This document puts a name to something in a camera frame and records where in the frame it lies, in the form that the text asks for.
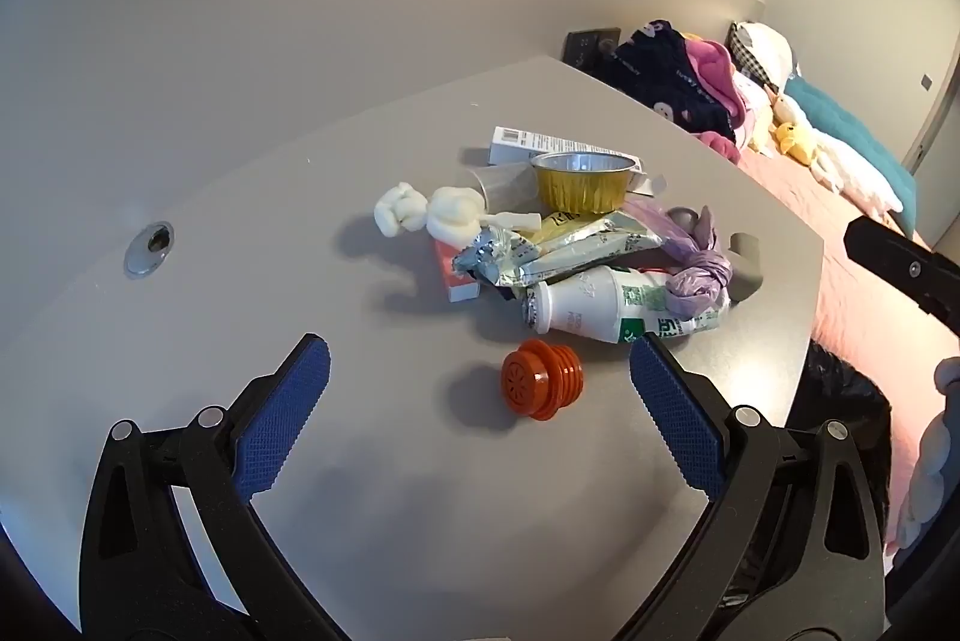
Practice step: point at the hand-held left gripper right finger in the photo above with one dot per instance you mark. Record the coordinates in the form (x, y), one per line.
(675, 416)

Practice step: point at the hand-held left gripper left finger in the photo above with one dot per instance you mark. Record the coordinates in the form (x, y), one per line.
(289, 409)

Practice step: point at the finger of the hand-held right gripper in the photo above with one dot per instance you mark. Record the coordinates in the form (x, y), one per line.
(911, 270)

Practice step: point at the purple plastic bag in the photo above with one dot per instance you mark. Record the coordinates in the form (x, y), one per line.
(697, 281)

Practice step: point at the black trash bag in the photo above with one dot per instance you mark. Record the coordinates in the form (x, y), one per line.
(840, 394)

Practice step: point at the white yogurt bottle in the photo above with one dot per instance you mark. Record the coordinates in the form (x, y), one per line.
(585, 304)

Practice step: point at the orange plastic cap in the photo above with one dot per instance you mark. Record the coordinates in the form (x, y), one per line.
(532, 379)

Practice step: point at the yellow snack packet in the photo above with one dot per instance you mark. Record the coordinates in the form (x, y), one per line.
(592, 244)

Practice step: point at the red box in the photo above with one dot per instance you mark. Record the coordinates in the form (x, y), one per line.
(450, 277)

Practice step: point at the white tissue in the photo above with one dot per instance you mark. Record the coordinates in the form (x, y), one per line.
(401, 206)
(454, 214)

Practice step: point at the silver wrapper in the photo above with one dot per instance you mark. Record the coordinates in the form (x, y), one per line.
(491, 255)

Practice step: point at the grey room door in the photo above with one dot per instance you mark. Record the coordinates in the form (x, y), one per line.
(937, 139)

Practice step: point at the teal pillow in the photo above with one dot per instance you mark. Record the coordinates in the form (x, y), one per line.
(832, 116)

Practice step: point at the yellow duck plush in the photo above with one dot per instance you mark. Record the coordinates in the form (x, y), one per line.
(791, 142)

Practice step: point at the metal desk grommet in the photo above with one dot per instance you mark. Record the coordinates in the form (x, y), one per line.
(150, 247)

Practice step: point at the person's white knit clothing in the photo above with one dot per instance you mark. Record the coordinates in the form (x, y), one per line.
(926, 483)

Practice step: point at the light pink garment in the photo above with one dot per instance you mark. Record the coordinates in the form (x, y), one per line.
(750, 109)

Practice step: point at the gold foil cup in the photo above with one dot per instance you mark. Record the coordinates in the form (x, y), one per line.
(581, 191)

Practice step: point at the checkered pillow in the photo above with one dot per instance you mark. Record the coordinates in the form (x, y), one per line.
(765, 49)

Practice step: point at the pink fleece clothing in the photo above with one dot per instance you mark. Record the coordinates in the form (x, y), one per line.
(712, 67)

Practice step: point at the clear plastic cup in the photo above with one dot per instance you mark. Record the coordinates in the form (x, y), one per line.
(502, 185)

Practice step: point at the long white box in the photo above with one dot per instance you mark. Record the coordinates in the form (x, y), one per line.
(525, 140)

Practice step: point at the navy printed clothing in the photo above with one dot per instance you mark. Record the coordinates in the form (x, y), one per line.
(652, 71)

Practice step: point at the black wall panel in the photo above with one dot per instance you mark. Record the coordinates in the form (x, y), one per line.
(585, 45)

